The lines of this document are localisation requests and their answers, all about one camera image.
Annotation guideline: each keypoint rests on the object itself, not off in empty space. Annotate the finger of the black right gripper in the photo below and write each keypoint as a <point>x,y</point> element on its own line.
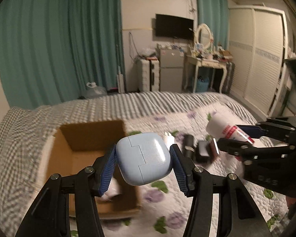
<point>242,150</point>
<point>254,131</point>

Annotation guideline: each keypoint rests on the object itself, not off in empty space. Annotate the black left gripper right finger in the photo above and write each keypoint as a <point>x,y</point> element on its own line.
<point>238,213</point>

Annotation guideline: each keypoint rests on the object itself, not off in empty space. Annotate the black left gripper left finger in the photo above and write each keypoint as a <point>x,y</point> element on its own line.
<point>49,213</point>

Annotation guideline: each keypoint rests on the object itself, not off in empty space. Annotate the white bottle red cap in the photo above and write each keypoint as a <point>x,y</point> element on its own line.
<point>219,127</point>

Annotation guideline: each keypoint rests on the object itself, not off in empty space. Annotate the black silver power adapter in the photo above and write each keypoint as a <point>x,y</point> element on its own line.
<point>202,152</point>

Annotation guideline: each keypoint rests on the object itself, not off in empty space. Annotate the black cylindrical bottle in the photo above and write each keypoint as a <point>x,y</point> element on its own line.
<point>188,146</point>

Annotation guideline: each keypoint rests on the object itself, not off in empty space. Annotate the light blue earbuds case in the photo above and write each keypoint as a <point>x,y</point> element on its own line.
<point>143,158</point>

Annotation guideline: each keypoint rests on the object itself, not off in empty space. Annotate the white wall charger plug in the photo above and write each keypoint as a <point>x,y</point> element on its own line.
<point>169,139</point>

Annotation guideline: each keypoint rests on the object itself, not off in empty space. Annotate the plain white bottle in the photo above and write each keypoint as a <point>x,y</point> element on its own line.
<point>262,142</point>

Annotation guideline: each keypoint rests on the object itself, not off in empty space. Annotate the grey checked bed sheet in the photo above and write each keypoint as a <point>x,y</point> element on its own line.
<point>164,208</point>

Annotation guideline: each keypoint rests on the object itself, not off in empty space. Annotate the blue laundry basket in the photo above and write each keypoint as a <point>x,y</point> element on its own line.
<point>202,84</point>

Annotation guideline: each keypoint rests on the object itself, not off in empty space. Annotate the white power bank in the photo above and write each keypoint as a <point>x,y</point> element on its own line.
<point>114,189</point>

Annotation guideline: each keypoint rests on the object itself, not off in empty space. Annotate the brown cardboard box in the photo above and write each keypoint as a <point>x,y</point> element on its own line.
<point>73,147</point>

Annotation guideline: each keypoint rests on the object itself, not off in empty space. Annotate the white floral quilt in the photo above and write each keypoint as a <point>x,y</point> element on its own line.
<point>144,158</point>

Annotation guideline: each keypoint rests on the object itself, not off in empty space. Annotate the white dressing table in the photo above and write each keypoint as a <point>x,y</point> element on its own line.
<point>207,63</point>

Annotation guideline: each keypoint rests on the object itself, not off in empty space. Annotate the white louvered wardrobe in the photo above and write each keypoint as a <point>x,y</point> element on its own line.
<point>258,42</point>

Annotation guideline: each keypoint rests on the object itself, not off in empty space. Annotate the silver mini fridge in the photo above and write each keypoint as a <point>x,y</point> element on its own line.
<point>171,70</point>

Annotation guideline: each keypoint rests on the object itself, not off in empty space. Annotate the oval white vanity mirror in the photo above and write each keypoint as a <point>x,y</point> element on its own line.
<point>203,37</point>

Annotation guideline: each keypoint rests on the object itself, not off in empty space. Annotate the white suitcase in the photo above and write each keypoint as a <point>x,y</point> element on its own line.
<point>148,75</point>

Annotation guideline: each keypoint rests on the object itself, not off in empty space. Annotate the teal curtain right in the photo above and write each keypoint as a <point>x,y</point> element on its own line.
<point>215,14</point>

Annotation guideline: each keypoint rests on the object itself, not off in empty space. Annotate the teal curtain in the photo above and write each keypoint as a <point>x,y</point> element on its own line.
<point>215,14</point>
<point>51,49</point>

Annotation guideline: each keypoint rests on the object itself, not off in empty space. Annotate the clear water jug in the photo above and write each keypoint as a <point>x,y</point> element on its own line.
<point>94,91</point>

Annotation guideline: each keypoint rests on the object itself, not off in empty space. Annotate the white flat mop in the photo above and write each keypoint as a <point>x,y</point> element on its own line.
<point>120,81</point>

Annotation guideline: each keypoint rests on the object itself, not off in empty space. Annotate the teal curtain left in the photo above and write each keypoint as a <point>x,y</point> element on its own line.
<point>51,49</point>

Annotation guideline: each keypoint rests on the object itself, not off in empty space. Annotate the black wall television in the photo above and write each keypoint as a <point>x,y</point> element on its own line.
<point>174,27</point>

